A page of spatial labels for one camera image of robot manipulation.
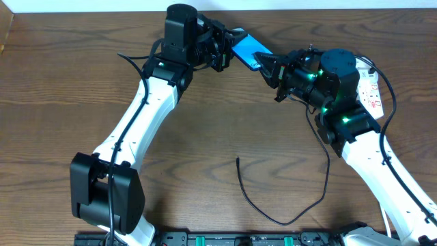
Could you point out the white charger adapter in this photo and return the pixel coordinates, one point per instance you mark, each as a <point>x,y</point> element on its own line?
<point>366,72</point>

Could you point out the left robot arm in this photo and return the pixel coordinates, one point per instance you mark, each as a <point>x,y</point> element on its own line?
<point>105,187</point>

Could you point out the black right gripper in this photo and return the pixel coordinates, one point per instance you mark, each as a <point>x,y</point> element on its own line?
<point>283,78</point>

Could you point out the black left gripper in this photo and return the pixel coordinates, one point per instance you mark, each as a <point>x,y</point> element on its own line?
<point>222,52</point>

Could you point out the white power strip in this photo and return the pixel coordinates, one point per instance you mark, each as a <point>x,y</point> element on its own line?
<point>369,95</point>

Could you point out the blue screen smartphone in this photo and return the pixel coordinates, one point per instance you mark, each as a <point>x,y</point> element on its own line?
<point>245,50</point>

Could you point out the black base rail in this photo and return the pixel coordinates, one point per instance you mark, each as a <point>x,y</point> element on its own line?
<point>354,234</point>

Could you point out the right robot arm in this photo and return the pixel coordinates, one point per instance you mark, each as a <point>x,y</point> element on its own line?
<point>338,83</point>

